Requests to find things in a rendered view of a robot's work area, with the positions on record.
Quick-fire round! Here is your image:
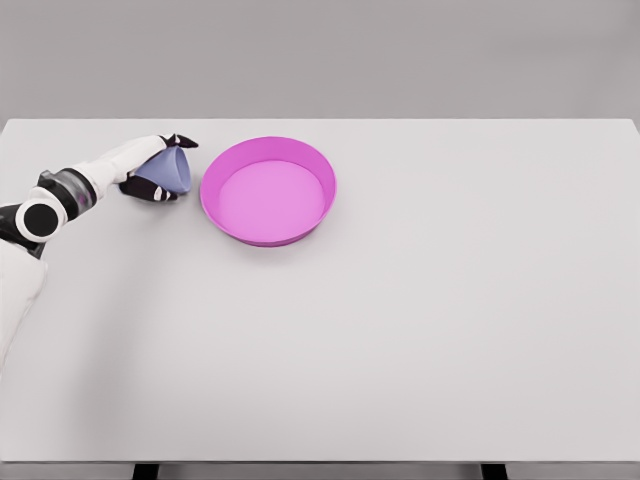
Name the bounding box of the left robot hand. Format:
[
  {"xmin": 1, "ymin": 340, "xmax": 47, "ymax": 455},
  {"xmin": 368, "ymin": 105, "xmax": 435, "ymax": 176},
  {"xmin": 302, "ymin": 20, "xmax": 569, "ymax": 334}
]
[{"xmin": 110, "ymin": 133, "xmax": 200, "ymax": 204}]

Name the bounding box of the lavender blue cup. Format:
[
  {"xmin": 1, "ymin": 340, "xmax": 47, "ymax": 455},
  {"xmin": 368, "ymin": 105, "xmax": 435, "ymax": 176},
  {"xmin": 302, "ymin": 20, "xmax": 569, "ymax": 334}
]
[{"xmin": 134, "ymin": 145, "xmax": 193, "ymax": 196}]

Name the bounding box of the pink round plate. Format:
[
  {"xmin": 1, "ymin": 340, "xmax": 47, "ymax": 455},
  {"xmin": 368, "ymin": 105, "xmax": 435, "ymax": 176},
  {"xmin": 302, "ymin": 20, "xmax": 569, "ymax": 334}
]
[{"xmin": 199, "ymin": 136, "xmax": 338, "ymax": 248}]

